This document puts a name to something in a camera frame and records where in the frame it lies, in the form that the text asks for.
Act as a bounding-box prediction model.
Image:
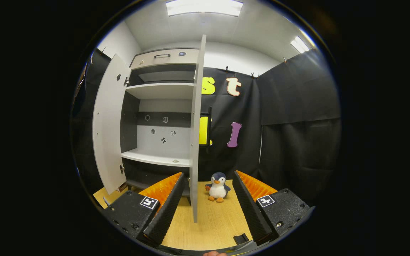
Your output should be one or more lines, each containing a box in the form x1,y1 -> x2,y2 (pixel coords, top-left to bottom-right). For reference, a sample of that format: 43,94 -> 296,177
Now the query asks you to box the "white and grey cabinet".
121,48 -> 200,198

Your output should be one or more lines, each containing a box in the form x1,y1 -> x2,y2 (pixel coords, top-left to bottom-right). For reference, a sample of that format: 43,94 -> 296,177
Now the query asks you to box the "penguin plush toy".
205,172 -> 231,203

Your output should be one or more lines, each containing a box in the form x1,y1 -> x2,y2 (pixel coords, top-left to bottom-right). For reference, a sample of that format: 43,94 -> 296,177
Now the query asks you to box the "white cabinet drawer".
130,48 -> 200,70

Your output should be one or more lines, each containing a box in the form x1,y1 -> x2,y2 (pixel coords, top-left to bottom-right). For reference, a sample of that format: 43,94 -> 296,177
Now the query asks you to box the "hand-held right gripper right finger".
232,170 -> 315,246

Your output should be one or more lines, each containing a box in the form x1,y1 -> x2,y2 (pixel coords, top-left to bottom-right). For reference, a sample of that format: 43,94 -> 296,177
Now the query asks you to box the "black backdrop cloth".
72,48 -> 341,207

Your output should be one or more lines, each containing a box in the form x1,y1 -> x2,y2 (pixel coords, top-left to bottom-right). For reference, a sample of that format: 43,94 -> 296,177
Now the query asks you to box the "small ceiling light panel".
290,36 -> 310,54

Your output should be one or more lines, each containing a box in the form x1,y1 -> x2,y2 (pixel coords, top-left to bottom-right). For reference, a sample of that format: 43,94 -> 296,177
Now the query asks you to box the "large ceiling light panel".
166,0 -> 244,17

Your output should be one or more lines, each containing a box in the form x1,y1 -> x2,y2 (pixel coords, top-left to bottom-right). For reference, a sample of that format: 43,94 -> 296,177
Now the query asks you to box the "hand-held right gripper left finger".
102,172 -> 188,248

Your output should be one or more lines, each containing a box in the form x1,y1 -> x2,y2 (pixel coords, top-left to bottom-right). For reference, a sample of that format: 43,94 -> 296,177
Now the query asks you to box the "black right door handle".
205,107 -> 212,148

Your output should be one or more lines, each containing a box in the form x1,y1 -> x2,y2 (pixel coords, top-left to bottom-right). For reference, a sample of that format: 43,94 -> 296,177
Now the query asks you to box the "white cabinet door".
189,34 -> 207,223
92,53 -> 132,195

